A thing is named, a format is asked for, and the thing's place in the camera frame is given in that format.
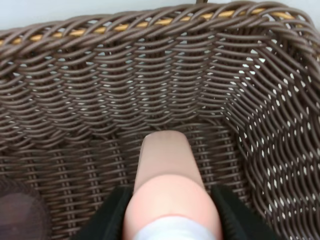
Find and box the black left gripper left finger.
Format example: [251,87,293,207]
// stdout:
[72,186,133,240]

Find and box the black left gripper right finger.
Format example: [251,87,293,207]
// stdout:
[211,185,279,240]

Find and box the pink bottle white cap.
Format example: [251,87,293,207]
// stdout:
[122,130,223,240]

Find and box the translucent pink plastic cup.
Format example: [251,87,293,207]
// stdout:
[0,177,51,240]

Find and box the dark brown wicker basket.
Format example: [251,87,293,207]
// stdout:
[0,1,320,240]

